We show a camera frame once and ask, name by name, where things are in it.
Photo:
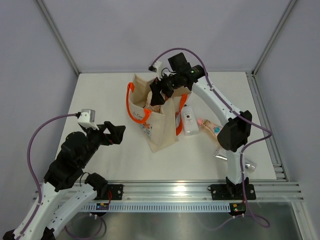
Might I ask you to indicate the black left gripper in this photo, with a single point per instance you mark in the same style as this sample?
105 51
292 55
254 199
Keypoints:
116 133

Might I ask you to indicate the cream canvas tote bag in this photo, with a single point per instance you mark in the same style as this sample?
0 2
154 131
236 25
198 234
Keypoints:
159 124

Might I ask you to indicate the left aluminium frame post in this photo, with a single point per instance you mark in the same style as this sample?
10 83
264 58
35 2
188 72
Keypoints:
48 18

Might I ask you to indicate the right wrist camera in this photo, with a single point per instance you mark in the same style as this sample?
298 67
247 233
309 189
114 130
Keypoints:
157 68

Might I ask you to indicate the right aluminium frame post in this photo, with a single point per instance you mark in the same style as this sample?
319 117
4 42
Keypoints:
274 35

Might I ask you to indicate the white slotted cable duct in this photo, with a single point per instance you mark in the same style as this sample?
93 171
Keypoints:
174 207

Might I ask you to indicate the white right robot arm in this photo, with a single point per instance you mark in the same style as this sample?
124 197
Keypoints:
234 134

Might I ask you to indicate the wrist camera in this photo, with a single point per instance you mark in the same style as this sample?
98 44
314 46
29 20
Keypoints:
86 119
157 68

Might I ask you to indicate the white rectangular lotion bottle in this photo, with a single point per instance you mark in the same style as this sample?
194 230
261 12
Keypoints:
189 121

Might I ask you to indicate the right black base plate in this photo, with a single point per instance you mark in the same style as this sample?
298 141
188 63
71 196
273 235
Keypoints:
229 192

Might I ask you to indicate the aluminium frame post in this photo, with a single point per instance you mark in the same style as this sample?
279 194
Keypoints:
48 18
274 35

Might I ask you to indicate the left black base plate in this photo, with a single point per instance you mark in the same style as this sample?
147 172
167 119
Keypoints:
113 192

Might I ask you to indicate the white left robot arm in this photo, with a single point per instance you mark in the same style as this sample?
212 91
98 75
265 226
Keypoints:
46 219

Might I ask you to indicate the pink baby oil bottle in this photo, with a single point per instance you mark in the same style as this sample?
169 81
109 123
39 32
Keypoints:
209 127

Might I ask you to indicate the aluminium mounting rail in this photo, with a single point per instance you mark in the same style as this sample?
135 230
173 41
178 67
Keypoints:
196 191

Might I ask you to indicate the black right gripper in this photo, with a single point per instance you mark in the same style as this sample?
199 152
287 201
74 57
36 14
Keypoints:
155 87

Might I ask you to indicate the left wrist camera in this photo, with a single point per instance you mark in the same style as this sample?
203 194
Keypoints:
86 119

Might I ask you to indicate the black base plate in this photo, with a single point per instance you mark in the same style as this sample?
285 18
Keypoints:
113 192
229 192

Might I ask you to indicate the peach round bottle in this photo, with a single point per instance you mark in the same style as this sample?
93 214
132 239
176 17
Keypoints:
154 102

